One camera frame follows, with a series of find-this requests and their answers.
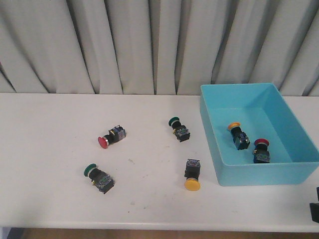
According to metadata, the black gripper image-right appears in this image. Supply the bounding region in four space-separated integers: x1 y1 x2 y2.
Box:
309 186 319 223

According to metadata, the red button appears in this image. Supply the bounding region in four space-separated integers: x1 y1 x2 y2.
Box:
253 138 270 163
98 125 126 149

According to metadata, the yellow button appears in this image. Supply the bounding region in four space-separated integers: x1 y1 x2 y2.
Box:
228 122 250 150
184 159 200 191

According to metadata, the blue plastic box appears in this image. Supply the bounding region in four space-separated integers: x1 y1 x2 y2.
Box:
200 83 319 186

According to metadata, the green button upper right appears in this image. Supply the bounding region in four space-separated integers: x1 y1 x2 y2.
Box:
168 117 190 142

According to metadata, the green button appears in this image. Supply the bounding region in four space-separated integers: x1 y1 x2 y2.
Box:
83 163 115 194
168 117 190 142

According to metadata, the green button lower left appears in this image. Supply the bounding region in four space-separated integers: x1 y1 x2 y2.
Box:
83 163 115 194

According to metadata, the grey pleated curtain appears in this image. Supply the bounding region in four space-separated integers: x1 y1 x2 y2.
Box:
0 0 319 96

